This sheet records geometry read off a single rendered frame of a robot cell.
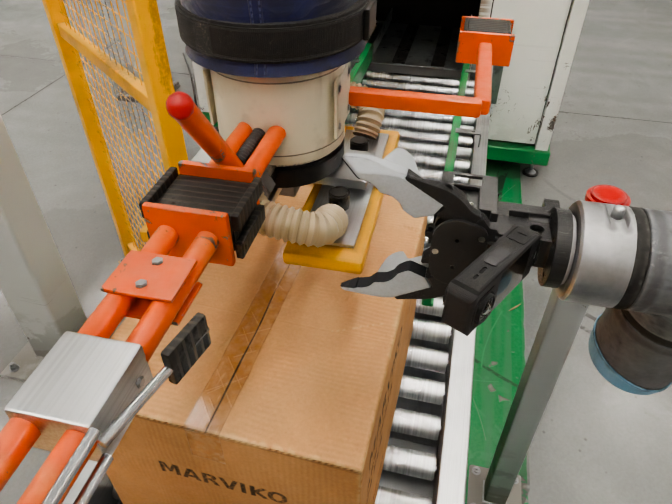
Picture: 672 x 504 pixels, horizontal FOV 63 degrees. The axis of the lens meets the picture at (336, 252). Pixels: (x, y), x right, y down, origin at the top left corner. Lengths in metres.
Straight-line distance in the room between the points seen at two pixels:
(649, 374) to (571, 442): 1.34
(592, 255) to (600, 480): 1.47
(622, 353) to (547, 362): 0.65
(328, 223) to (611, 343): 0.32
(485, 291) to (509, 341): 1.72
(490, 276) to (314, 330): 0.42
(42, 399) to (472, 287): 0.30
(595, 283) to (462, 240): 0.11
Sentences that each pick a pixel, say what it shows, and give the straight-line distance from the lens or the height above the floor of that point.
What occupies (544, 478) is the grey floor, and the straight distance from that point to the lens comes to 1.86.
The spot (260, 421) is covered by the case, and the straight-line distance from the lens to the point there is 0.73.
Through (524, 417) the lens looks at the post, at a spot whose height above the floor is 0.43.
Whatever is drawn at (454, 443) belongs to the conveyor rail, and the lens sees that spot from 1.14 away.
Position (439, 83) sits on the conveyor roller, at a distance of 2.66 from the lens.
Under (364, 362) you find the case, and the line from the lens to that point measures 0.78.
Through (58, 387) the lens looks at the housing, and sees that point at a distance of 0.42.
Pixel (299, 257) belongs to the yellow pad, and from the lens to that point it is 0.66.
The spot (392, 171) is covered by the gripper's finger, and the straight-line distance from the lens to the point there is 0.46.
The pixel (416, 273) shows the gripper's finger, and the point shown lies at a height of 1.21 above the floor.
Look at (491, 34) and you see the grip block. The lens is 0.96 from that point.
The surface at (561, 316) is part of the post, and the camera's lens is 1.16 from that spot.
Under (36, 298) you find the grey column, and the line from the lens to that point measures 1.97.
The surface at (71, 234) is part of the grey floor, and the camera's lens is 2.79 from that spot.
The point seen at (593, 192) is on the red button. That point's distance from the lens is 1.02.
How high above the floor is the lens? 1.56
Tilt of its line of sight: 40 degrees down
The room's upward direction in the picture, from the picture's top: straight up
